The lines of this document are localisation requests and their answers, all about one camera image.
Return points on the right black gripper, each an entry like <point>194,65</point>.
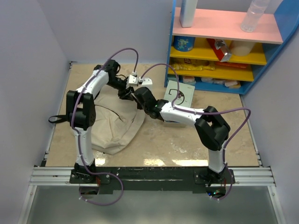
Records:
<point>139,106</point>

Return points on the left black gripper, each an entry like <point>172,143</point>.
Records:
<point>127,95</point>

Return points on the beige student backpack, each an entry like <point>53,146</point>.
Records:
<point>117,122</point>

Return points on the white book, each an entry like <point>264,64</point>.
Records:
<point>185,95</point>

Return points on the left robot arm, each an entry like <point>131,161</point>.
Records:
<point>81,114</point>

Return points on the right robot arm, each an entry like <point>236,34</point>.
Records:
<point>211,127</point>

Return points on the yellow snack bag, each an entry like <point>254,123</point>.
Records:
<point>185,64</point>

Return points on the pastel sponges row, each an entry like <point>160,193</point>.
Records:
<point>232,84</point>

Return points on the blue tin can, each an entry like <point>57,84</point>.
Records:
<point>183,43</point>

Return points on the orange red packet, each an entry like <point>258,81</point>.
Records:
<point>232,65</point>

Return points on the blue shelf unit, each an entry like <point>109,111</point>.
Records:
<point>271,34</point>

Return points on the red snack packet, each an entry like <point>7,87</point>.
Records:
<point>220,49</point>

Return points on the white bottle on shelf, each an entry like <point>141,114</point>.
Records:
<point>187,12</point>

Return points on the white bowl cup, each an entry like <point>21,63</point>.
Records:
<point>241,48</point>

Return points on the clear plastic bottle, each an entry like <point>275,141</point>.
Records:
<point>253,15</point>

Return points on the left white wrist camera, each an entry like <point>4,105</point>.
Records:
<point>132,81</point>

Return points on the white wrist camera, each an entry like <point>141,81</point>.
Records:
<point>145,82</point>
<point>132,81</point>

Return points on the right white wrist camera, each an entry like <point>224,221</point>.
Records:
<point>145,82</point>

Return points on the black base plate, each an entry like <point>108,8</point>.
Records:
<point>194,179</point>

